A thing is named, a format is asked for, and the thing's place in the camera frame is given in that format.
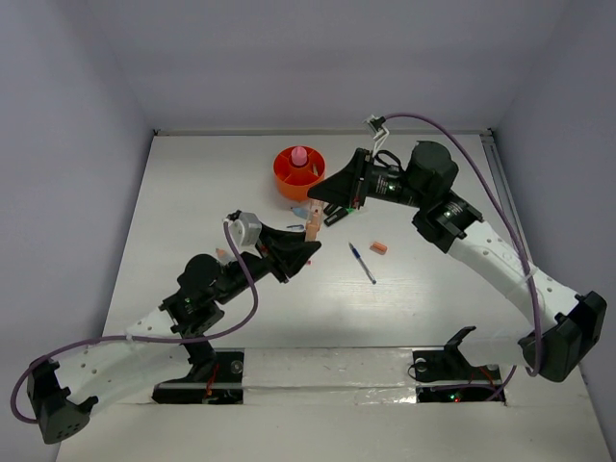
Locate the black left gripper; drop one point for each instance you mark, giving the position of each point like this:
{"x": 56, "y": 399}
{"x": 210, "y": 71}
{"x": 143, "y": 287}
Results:
{"x": 281, "y": 252}

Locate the black highlighter orange cap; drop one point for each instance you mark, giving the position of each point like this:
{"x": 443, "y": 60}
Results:
{"x": 329, "y": 209}

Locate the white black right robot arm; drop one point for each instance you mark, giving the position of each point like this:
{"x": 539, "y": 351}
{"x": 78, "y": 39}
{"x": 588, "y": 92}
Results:
{"x": 570, "y": 323}

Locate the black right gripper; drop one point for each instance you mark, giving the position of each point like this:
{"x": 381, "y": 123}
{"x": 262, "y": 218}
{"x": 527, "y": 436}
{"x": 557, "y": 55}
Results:
{"x": 344, "y": 186}

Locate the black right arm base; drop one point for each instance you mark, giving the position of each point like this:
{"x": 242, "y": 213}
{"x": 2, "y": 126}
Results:
{"x": 443, "y": 375}

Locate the orange translucent highlighter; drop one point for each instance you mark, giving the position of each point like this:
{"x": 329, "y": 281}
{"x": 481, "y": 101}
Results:
{"x": 313, "y": 221}

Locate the blue translucent highlighter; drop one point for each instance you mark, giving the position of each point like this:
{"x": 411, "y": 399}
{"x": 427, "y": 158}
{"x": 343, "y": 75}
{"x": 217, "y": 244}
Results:
{"x": 300, "y": 212}

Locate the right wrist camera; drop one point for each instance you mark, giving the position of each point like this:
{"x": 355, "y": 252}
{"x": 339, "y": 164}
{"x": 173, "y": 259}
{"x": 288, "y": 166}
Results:
{"x": 378, "y": 131}

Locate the blue ballpoint pen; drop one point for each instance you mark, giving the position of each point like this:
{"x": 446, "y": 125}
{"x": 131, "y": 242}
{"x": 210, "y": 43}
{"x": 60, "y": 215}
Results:
{"x": 362, "y": 263}

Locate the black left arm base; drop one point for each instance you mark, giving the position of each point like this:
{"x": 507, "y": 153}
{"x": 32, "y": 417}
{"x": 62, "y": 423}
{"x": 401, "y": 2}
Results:
{"x": 217, "y": 382}

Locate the pink capped sticker bottle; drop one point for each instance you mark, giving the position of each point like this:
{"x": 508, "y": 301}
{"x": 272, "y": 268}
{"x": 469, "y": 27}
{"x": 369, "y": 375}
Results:
{"x": 299, "y": 156}

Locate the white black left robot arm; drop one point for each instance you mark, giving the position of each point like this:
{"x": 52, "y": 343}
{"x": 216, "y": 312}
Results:
{"x": 71, "y": 384}

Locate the black highlighter green cap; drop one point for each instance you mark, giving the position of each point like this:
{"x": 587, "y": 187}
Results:
{"x": 336, "y": 216}

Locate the orange round divided organizer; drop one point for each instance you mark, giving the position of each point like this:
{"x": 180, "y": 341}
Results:
{"x": 294, "y": 182}

